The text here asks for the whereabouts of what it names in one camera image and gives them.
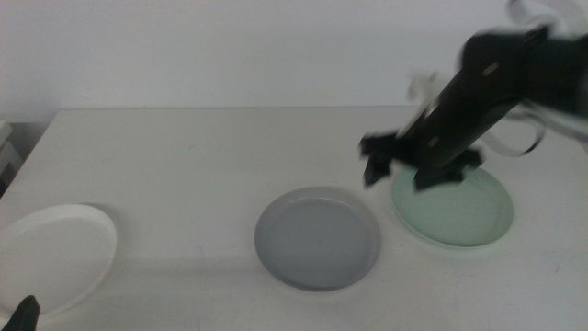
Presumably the pale green shallow bowl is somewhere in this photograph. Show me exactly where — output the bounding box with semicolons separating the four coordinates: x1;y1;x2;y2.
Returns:
390;163;515;249

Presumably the white shallow bowl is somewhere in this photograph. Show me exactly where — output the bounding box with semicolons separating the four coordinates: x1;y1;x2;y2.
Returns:
0;203;119;323

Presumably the grey shallow bowl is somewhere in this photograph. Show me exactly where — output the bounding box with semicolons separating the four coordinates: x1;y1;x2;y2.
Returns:
254;185;382;292

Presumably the white flat cable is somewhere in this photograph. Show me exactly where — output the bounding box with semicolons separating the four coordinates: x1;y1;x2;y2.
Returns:
480;103;547;158
507;0;573;31

